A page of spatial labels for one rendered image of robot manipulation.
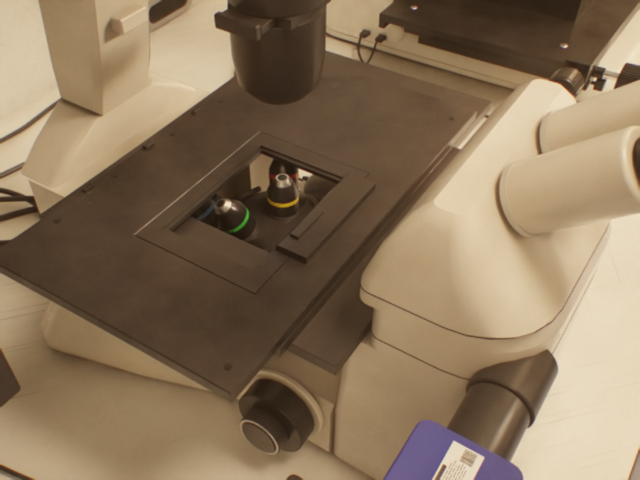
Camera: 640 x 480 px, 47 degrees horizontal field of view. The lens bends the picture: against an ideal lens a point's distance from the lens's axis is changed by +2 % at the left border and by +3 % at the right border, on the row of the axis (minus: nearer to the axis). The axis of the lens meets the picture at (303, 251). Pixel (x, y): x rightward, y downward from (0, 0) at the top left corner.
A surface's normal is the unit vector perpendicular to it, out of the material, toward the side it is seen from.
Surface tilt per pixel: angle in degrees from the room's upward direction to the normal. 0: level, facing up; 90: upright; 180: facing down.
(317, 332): 0
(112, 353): 80
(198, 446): 0
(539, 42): 0
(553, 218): 100
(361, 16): 90
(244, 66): 90
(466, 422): 26
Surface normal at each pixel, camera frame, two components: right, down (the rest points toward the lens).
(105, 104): 0.81, 0.55
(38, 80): 0.84, 0.38
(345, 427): -0.55, 0.58
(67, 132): -0.27, -0.34
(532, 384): 0.46, -0.39
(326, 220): 0.00, -0.72
